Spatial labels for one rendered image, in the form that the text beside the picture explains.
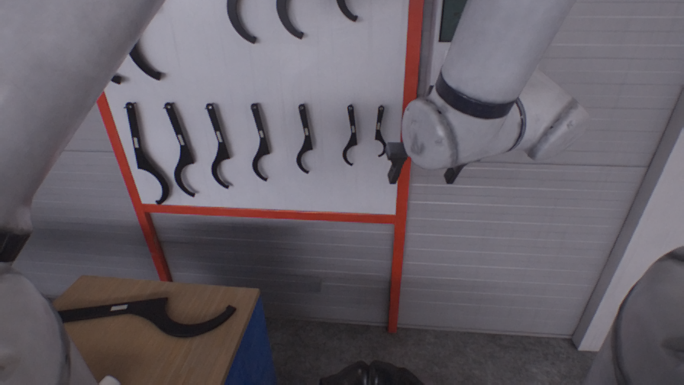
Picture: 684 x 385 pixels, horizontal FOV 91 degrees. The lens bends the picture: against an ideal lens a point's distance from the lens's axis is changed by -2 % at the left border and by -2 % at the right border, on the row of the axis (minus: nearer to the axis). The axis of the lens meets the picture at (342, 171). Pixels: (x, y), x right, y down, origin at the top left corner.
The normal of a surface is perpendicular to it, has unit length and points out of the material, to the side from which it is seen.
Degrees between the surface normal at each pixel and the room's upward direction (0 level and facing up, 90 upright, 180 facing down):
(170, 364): 0
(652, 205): 90
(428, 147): 95
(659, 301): 37
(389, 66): 90
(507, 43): 105
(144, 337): 0
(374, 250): 90
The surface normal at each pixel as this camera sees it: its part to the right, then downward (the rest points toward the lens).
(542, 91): 0.17, -0.59
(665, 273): -0.34, -0.90
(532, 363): -0.02, -0.88
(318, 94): -0.11, 0.46
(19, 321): 0.55, -0.80
